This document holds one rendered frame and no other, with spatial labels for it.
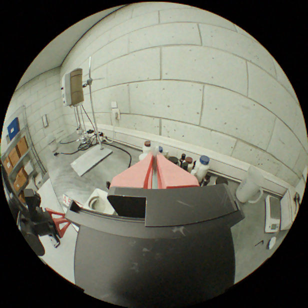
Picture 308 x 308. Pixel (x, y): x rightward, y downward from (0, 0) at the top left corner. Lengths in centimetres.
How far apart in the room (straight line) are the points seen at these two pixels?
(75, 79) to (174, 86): 53
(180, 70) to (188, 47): 16
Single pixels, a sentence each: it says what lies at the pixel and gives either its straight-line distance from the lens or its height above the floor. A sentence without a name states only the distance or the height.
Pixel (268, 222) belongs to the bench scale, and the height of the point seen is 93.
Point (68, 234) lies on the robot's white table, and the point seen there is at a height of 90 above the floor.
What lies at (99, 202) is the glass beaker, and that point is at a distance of 33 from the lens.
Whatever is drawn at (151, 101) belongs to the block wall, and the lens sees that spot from 62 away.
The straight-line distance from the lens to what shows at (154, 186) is 15.
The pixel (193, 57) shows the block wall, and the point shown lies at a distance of 57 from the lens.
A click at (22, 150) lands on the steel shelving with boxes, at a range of 242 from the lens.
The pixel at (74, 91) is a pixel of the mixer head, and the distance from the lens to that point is 64.
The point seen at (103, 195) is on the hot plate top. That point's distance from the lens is 41.
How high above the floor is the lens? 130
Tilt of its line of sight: 37 degrees down
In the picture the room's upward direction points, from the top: straight up
